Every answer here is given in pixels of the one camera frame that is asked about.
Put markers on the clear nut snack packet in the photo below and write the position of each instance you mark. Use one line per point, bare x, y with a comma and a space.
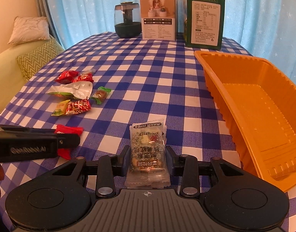
148, 167

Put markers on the dark glass humidifier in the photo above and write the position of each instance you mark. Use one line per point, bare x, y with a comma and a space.
127, 20

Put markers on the dark green printed box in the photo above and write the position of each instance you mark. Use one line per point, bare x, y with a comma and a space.
203, 23

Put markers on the grey curtain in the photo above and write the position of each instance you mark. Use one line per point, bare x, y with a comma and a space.
43, 11

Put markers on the white patterned cushion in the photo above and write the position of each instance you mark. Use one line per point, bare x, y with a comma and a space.
28, 29

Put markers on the orange plastic tray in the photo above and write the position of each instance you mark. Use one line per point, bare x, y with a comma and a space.
258, 103

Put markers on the red patterned snack packet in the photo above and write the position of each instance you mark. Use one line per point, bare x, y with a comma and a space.
78, 107

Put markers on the blue white checkered tablecloth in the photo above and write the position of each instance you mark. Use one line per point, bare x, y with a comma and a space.
149, 80

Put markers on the blue star curtain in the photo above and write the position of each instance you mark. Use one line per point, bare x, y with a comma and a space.
266, 28

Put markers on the beige white product box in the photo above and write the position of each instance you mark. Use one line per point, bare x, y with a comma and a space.
159, 19

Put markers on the light green sofa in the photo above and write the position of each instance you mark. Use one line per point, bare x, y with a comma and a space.
11, 78

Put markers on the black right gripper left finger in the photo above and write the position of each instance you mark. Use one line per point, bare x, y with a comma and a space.
118, 164

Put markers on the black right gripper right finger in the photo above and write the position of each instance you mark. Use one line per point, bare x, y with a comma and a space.
177, 163

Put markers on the green brown candy packet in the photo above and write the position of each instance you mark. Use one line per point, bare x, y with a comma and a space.
100, 94

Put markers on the green chevron cushion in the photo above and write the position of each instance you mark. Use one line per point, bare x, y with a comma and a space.
30, 63

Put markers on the yellow green snack packet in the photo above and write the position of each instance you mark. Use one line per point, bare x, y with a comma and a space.
61, 108

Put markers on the red clear candy wrapper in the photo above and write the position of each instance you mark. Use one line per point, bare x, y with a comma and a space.
85, 76

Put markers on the white green snack pouch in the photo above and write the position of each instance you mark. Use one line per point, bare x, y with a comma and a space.
77, 90

